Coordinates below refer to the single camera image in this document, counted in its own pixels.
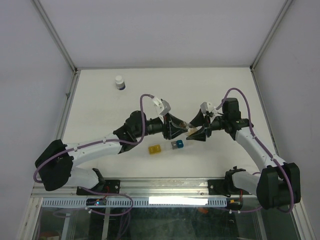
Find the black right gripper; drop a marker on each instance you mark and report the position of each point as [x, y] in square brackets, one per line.
[200, 135]

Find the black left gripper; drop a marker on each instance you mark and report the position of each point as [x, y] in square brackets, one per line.
[168, 131]

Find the clear bottle gold cap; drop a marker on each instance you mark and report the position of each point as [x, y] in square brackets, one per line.
[190, 128]

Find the weekly pill organizer strip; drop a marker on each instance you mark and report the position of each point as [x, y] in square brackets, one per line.
[170, 145]

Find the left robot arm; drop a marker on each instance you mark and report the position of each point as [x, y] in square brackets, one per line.
[57, 166]

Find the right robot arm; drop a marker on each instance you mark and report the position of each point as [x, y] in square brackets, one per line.
[278, 183]

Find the white pill bottle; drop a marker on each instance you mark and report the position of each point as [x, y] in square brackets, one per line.
[120, 82]

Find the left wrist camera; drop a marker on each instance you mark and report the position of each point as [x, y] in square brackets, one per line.
[162, 107]

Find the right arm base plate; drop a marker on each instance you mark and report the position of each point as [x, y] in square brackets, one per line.
[220, 186]

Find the aluminium mounting rail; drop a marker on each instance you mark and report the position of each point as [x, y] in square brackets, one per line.
[143, 187]

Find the white slotted cable duct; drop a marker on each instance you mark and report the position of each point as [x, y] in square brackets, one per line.
[136, 202]

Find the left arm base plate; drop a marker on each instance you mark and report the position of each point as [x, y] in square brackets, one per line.
[109, 186]

